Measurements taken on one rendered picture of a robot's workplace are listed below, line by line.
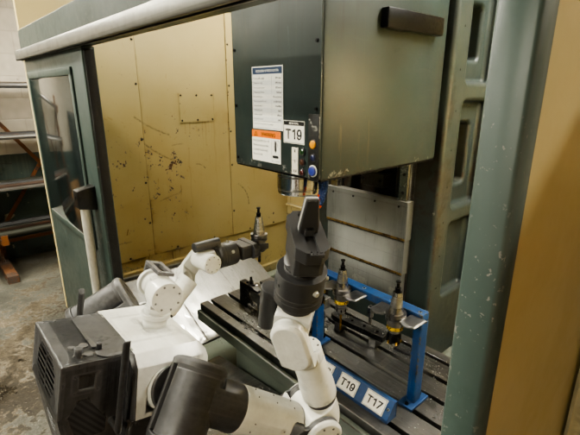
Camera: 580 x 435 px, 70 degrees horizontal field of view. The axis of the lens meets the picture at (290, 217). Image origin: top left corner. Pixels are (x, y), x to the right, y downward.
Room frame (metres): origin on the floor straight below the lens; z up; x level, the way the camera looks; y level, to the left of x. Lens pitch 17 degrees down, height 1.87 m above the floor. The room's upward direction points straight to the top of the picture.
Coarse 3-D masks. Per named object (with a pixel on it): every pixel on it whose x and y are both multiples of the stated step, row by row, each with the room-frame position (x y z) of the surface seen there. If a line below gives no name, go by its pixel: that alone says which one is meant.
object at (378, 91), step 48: (288, 0) 1.34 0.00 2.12; (336, 0) 1.26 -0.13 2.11; (384, 0) 1.40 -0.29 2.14; (432, 0) 1.58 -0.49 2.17; (240, 48) 1.52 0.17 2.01; (288, 48) 1.34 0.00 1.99; (336, 48) 1.26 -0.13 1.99; (384, 48) 1.41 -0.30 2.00; (432, 48) 1.60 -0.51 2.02; (240, 96) 1.53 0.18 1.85; (288, 96) 1.34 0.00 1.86; (336, 96) 1.27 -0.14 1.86; (384, 96) 1.42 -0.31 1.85; (432, 96) 1.62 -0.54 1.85; (240, 144) 1.54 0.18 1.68; (288, 144) 1.34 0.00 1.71; (336, 144) 1.27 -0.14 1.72; (384, 144) 1.43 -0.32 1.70; (432, 144) 1.64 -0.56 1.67
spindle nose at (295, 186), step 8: (280, 176) 1.57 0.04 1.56; (288, 176) 1.54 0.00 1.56; (280, 184) 1.56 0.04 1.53; (288, 184) 1.54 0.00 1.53; (296, 184) 1.53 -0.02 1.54; (304, 184) 1.53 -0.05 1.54; (312, 184) 1.55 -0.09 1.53; (280, 192) 1.57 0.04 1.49; (288, 192) 1.54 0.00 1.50; (296, 192) 1.53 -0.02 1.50; (304, 192) 1.53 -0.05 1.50; (312, 192) 1.56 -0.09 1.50
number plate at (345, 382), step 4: (340, 376) 1.19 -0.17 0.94; (344, 376) 1.18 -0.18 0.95; (348, 376) 1.18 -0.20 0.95; (340, 380) 1.18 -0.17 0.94; (344, 380) 1.18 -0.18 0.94; (348, 380) 1.17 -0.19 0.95; (352, 380) 1.16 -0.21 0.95; (336, 384) 1.18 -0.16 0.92; (340, 384) 1.17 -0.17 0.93; (344, 384) 1.17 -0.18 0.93; (348, 384) 1.16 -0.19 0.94; (352, 384) 1.15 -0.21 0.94; (356, 384) 1.14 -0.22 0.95; (340, 388) 1.16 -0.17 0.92; (344, 388) 1.16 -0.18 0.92; (348, 388) 1.15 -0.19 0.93; (352, 388) 1.14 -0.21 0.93; (356, 388) 1.14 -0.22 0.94; (348, 392) 1.14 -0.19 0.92; (352, 392) 1.13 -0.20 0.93; (352, 396) 1.12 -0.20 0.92
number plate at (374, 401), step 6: (372, 390) 1.11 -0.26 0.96; (366, 396) 1.10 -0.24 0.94; (372, 396) 1.09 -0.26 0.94; (378, 396) 1.08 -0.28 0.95; (366, 402) 1.09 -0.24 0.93; (372, 402) 1.08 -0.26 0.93; (378, 402) 1.07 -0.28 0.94; (384, 402) 1.06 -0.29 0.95; (372, 408) 1.07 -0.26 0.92; (378, 408) 1.06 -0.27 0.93; (384, 408) 1.05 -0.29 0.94; (378, 414) 1.05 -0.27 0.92
